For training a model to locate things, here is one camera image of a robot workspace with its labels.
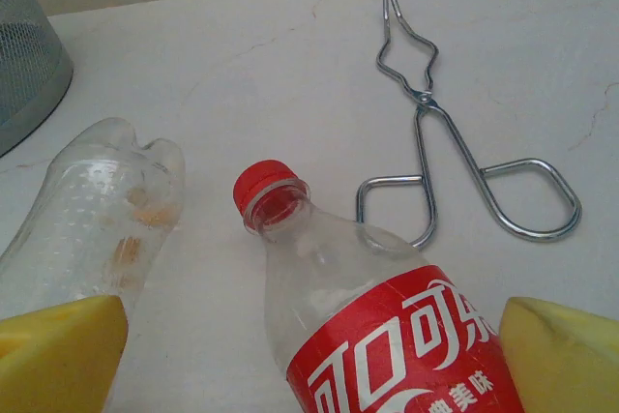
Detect metal wire tongs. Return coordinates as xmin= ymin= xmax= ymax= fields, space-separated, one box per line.
xmin=356 ymin=0 xmax=583 ymax=252

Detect cola bottle with orange residue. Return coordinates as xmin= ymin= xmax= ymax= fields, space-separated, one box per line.
xmin=0 ymin=117 xmax=187 ymax=322

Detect red-cap cola bottle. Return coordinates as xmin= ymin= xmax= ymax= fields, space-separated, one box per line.
xmin=232 ymin=159 xmax=531 ymax=413

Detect grey metal mesh bin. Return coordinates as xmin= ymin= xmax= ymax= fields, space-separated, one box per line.
xmin=0 ymin=0 xmax=74 ymax=158

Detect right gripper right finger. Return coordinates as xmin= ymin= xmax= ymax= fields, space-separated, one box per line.
xmin=498 ymin=295 xmax=619 ymax=413

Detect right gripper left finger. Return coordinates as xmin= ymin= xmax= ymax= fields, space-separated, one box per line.
xmin=0 ymin=294 xmax=130 ymax=413

